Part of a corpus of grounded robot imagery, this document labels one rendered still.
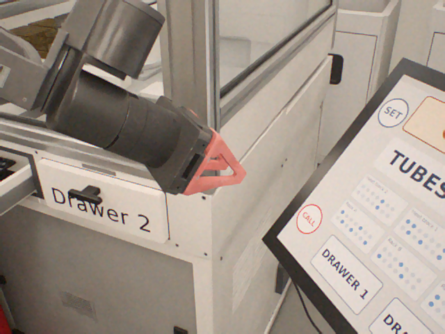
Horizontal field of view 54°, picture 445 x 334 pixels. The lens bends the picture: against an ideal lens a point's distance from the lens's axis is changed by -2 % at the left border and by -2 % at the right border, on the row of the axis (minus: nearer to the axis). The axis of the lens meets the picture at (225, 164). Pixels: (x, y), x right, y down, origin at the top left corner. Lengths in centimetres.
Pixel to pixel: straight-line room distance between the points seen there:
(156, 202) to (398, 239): 43
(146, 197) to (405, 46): 321
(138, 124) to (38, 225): 77
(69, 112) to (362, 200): 35
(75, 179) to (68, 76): 52
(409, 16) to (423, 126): 321
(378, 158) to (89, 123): 35
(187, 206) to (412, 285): 42
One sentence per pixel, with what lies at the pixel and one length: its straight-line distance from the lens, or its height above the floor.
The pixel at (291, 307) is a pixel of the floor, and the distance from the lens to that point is 182.
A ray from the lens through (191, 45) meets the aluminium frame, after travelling 64.
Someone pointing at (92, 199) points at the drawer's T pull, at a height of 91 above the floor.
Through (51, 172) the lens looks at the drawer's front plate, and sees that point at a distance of 92.
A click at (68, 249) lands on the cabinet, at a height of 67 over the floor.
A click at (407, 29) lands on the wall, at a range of 377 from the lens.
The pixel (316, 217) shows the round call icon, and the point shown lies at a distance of 58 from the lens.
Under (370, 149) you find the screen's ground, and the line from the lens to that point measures 57.
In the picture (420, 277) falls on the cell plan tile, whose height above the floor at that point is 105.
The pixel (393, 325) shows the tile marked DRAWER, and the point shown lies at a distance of 50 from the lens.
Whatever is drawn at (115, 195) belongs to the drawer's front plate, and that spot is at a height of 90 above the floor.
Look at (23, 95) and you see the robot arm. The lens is 36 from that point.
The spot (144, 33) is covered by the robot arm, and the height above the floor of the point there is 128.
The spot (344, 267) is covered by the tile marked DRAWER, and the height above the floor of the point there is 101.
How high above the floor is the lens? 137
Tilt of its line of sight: 31 degrees down
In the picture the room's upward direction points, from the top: straight up
